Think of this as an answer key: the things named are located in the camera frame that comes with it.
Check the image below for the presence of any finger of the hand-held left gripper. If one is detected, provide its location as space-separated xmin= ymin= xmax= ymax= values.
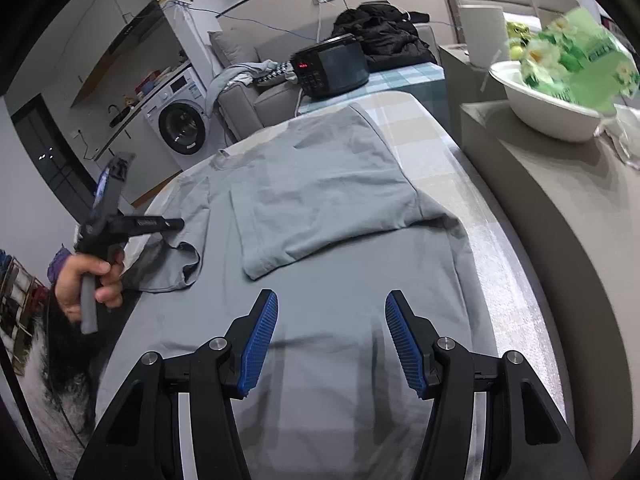
xmin=122 ymin=214 xmax=186 ymax=236
xmin=90 ymin=153 xmax=137 ymax=221

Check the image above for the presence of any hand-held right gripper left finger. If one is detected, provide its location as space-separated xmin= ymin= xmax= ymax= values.
xmin=74 ymin=289 xmax=279 ymax=480

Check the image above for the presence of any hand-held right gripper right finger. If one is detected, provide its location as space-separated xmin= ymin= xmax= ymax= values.
xmin=384 ymin=290 xmax=597 ymax=480

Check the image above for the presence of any grey t-shirt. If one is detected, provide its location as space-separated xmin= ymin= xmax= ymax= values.
xmin=92 ymin=102 xmax=501 ymax=480

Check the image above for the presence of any person's left forearm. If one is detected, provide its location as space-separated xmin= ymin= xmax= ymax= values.
xmin=42 ymin=292 xmax=101 ymax=411

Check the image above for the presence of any person's left hand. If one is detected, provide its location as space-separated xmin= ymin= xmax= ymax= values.
xmin=54 ymin=247 xmax=126 ymax=322

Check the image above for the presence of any kitchen counter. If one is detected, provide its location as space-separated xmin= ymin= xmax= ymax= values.
xmin=92 ymin=57 xmax=193 ymax=161

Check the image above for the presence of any white washing machine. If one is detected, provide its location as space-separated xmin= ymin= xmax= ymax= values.
xmin=144 ymin=65 xmax=223 ymax=171

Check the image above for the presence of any cluttered storage shelf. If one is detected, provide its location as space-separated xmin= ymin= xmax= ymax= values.
xmin=0 ymin=249 xmax=51 ymax=376

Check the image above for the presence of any grey garment on sofa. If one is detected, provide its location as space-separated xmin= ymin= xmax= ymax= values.
xmin=206 ymin=60 xmax=278 ymax=111

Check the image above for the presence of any grey sofa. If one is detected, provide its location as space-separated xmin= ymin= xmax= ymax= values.
xmin=207 ymin=7 xmax=443 ymax=143

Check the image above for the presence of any black white striped cloth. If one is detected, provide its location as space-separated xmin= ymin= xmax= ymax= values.
xmin=256 ymin=61 xmax=297 ymax=88

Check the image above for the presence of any beige bedside cabinet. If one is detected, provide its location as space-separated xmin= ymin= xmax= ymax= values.
xmin=439 ymin=45 xmax=640 ymax=461

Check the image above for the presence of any black cooker with red display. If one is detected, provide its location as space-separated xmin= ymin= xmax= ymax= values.
xmin=290 ymin=33 xmax=371 ymax=100

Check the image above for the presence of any white bowl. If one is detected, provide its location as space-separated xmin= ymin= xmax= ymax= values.
xmin=488 ymin=60 xmax=608 ymax=143

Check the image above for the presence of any black jacket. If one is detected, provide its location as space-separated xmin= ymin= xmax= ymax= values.
xmin=331 ymin=3 xmax=439 ymax=72

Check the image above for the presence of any clear plastic bag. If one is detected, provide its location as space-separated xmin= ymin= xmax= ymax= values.
xmin=597 ymin=105 xmax=640 ymax=170

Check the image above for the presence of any white box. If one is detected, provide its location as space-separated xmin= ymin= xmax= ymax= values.
xmin=459 ymin=4 xmax=507 ymax=67

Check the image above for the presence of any green flower-print packet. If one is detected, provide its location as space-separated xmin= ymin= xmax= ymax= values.
xmin=517 ymin=7 xmax=640 ymax=111

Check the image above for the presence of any blue cable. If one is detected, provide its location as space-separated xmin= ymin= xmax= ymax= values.
xmin=187 ymin=5 xmax=321 ymax=43

